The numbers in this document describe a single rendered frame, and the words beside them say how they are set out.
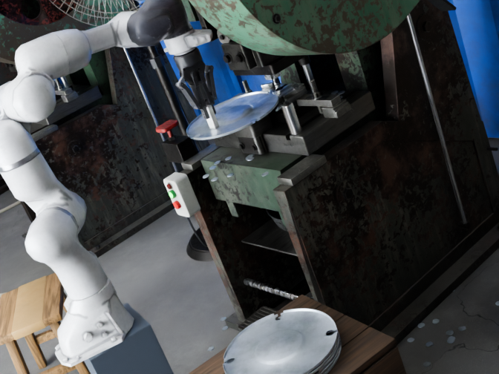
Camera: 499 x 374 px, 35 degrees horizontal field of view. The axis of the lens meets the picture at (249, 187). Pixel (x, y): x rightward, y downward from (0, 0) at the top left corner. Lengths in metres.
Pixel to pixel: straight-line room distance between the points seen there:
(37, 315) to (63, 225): 0.82
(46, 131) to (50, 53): 1.72
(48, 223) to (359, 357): 0.81
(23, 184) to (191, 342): 1.11
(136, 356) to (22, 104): 0.73
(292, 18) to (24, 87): 0.64
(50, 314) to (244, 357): 0.96
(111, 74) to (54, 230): 1.96
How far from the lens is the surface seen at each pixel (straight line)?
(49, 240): 1.96
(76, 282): 2.08
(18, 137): 1.97
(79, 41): 2.04
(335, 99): 2.28
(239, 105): 2.41
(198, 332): 2.90
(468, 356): 2.38
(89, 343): 2.14
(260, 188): 2.33
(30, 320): 2.77
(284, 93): 2.38
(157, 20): 2.14
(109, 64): 3.85
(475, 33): 3.37
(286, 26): 1.85
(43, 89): 1.94
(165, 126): 2.58
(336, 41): 1.96
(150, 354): 2.18
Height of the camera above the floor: 1.47
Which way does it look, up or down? 22 degrees down
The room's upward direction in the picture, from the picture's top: 21 degrees counter-clockwise
